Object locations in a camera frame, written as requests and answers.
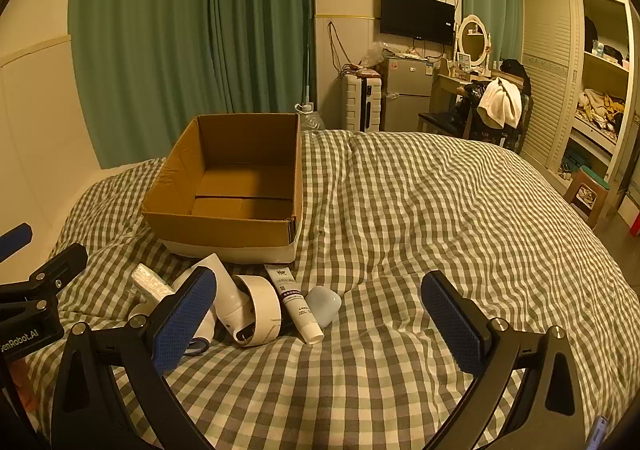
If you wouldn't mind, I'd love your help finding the white wardrobe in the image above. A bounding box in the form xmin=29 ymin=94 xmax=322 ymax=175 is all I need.
xmin=520 ymin=0 xmax=632 ymax=192

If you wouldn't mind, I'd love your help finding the white tube with purple label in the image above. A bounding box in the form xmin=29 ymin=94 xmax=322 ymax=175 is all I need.
xmin=265 ymin=264 xmax=324 ymax=345

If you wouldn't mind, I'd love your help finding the cardboard box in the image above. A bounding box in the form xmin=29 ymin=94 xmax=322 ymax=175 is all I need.
xmin=142 ymin=113 xmax=304 ymax=263

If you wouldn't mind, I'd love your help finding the white towel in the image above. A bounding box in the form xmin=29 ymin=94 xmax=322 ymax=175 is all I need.
xmin=477 ymin=78 xmax=523 ymax=129

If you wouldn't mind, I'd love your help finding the black bag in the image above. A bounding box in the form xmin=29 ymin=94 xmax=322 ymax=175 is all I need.
xmin=500 ymin=58 xmax=532 ymax=92

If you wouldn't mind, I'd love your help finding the white handheld device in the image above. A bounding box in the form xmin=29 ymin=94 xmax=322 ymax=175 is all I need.
xmin=172 ymin=252 xmax=252 ymax=337

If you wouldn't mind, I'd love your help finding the clear plastic bag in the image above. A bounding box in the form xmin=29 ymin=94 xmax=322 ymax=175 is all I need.
xmin=360 ymin=41 xmax=402 ymax=69

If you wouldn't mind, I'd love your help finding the white tissue packet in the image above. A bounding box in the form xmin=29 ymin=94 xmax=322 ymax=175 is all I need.
xmin=131 ymin=264 xmax=174 ymax=304

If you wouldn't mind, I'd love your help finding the grey checkered blanket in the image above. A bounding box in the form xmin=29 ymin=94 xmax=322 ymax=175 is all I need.
xmin=37 ymin=130 xmax=637 ymax=450

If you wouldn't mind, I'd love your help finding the white tape roll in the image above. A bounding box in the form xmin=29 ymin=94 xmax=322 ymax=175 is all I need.
xmin=231 ymin=275 xmax=287 ymax=347

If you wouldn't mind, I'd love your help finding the white oval mirror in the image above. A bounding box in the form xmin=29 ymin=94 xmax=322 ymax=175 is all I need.
xmin=457 ymin=15 xmax=494 ymax=74

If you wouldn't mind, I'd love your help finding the black wall television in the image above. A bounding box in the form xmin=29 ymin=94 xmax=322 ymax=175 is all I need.
xmin=380 ymin=0 xmax=456 ymax=44

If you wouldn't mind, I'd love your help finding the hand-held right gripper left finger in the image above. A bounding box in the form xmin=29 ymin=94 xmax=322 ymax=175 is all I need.
xmin=50 ymin=266 xmax=219 ymax=450

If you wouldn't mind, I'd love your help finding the grey small fridge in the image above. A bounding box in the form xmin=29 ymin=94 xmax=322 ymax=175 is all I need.
xmin=382 ymin=55 xmax=437 ymax=133

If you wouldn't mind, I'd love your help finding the dark chair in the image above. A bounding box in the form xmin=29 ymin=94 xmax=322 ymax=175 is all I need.
xmin=462 ymin=80 xmax=534 ymax=154

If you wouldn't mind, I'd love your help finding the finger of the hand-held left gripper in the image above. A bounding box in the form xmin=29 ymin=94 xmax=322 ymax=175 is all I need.
xmin=0 ymin=223 xmax=34 ymax=263
xmin=0 ymin=243 xmax=89 ymax=305

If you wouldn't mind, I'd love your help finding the small green-topped stool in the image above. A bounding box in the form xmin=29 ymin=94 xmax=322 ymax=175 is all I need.
xmin=565 ymin=169 xmax=611 ymax=230

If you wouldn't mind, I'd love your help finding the white suitcase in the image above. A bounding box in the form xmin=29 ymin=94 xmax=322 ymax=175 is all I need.
xmin=341 ymin=72 xmax=384 ymax=133

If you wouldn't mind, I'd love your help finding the wooden dressing table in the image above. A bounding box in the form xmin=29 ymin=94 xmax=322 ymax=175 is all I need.
xmin=429 ymin=57 xmax=496 ymax=132

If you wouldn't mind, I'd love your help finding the pale blue earbud case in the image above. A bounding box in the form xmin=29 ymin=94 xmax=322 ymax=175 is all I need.
xmin=305 ymin=286 xmax=343 ymax=329

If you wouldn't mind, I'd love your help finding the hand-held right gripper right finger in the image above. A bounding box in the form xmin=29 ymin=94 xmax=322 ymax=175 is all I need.
xmin=421 ymin=271 xmax=586 ymax=450

